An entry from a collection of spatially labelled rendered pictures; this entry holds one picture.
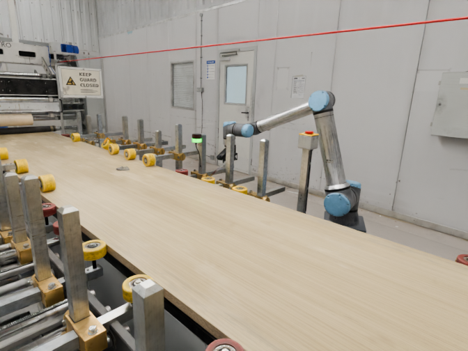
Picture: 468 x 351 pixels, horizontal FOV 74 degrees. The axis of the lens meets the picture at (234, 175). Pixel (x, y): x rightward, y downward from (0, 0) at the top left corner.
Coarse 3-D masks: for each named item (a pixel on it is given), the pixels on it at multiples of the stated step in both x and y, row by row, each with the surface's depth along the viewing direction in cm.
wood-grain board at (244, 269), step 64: (64, 192) 149; (128, 192) 152; (192, 192) 156; (128, 256) 94; (192, 256) 96; (256, 256) 97; (320, 256) 98; (384, 256) 100; (256, 320) 70; (320, 320) 70; (384, 320) 71; (448, 320) 72
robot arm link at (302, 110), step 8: (304, 104) 197; (280, 112) 209; (288, 112) 203; (296, 112) 200; (304, 112) 198; (312, 112) 196; (264, 120) 215; (272, 120) 211; (280, 120) 208; (288, 120) 206; (256, 128) 219; (264, 128) 216
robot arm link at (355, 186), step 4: (348, 180) 201; (352, 180) 202; (352, 184) 192; (356, 184) 191; (360, 184) 195; (352, 188) 191; (356, 188) 192; (360, 188) 194; (356, 192) 191; (360, 192) 196; (356, 196) 189; (356, 200) 189; (356, 204) 195; (352, 208) 195; (356, 208) 196
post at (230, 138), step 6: (228, 138) 180; (234, 138) 181; (228, 144) 181; (234, 144) 182; (228, 150) 181; (228, 156) 182; (228, 162) 183; (228, 168) 184; (228, 174) 185; (228, 180) 186
